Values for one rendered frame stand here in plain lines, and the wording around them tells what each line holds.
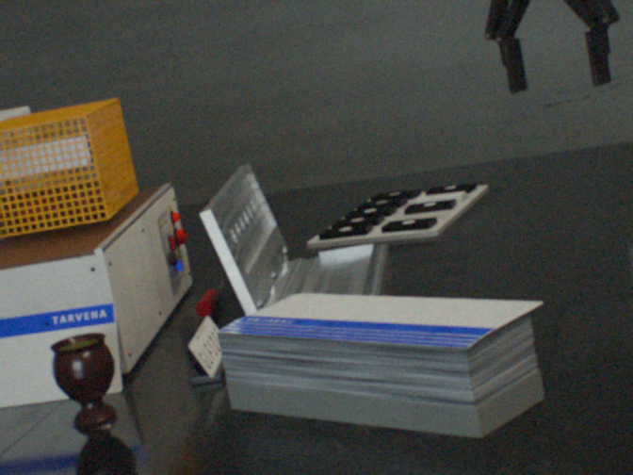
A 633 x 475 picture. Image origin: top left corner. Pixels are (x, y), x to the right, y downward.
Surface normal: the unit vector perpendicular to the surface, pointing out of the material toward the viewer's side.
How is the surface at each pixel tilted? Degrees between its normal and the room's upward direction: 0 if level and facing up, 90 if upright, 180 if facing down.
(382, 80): 90
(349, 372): 90
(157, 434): 0
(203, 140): 90
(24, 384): 69
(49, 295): 90
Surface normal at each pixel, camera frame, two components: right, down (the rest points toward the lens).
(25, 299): -0.10, 0.22
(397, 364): -0.66, 0.26
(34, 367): -0.22, -0.14
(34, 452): -0.18, -0.96
